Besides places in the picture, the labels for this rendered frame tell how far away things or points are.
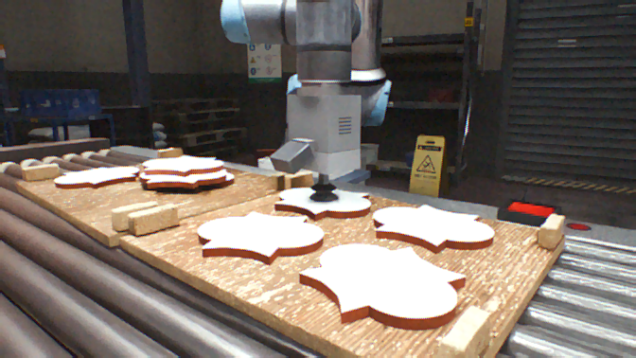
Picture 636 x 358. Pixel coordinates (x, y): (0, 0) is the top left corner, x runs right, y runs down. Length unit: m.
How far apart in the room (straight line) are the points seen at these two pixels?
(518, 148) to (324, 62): 4.67
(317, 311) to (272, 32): 0.46
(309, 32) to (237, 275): 0.32
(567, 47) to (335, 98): 4.64
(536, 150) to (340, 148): 4.64
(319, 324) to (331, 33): 0.36
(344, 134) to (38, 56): 5.39
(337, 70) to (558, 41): 4.64
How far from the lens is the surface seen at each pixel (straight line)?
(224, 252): 0.45
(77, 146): 1.37
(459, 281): 0.40
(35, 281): 0.52
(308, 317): 0.34
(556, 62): 5.12
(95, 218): 0.64
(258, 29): 0.69
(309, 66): 0.56
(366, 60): 1.02
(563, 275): 0.52
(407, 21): 5.46
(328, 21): 0.56
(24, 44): 5.78
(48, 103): 3.95
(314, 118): 0.56
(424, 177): 4.13
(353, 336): 0.32
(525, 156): 5.16
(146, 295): 0.43
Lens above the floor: 1.11
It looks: 14 degrees down
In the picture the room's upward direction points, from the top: straight up
